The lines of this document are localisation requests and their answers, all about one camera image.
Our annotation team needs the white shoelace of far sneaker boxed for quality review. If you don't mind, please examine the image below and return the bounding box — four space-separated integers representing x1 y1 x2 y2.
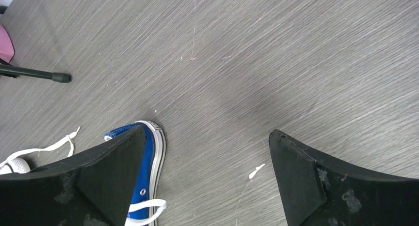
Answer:
0 127 168 226

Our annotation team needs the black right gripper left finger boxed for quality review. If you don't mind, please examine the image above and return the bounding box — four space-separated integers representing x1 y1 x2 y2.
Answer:
0 126 146 226

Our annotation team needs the blue canvas sneaker far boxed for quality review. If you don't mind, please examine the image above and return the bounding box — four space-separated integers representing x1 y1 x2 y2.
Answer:
104 120 167 226

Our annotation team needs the pink block behind tripod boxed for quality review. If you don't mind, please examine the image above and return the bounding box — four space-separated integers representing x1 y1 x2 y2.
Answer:
0 25 15 63

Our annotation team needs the black tripod music stand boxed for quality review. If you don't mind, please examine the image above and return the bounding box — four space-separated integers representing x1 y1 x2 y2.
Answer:
0 64 72 83

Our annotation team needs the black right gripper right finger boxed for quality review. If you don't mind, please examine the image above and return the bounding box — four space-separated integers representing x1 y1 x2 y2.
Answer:
269 130 419 226

